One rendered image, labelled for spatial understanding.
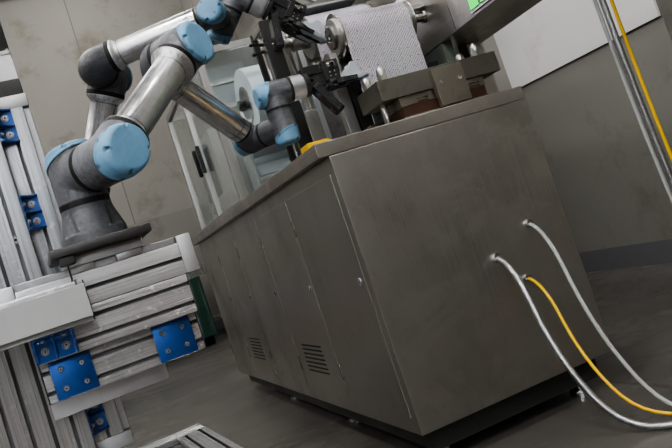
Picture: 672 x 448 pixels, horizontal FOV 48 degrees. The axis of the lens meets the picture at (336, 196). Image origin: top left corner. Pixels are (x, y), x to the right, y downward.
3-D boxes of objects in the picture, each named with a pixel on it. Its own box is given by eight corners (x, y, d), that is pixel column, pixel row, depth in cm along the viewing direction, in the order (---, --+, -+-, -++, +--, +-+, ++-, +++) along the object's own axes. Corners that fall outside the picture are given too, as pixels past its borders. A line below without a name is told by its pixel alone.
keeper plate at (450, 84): (440, 107, 217) (427, 71, 218) (469, 99, 221) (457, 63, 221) (443, 105, 215) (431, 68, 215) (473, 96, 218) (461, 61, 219)
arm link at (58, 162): (90, 204, 185) (73, 152, 185) (123, 188, 177) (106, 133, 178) (47, 212, 175) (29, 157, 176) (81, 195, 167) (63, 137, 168)
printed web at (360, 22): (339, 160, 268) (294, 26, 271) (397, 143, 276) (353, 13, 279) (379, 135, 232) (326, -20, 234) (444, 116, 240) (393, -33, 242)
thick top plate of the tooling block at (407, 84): (363, 116, 227) (356, 97, 227) (475, 85, 240) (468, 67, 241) (382, 101, 212) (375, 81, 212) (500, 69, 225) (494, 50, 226)
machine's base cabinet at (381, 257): (243, 389, 430) (196, 244, 435) (345, 349, 452) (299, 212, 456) (432, 475, 194) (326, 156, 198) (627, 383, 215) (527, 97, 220)
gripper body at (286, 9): (309, 7, 236) (274, -11, 233) (300, 30, 234) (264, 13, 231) (302, 16, 243) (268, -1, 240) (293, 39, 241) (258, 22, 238)
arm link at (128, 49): (58, 50, 219) (214, -16, 215) (74, 58, 229) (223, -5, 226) (72, 87, 218) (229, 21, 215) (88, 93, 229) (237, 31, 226)
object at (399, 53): (366, 100, 233) (347, 43, 233) (431, 82, 241) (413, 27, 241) (366, 99, 232) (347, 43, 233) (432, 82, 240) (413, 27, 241)
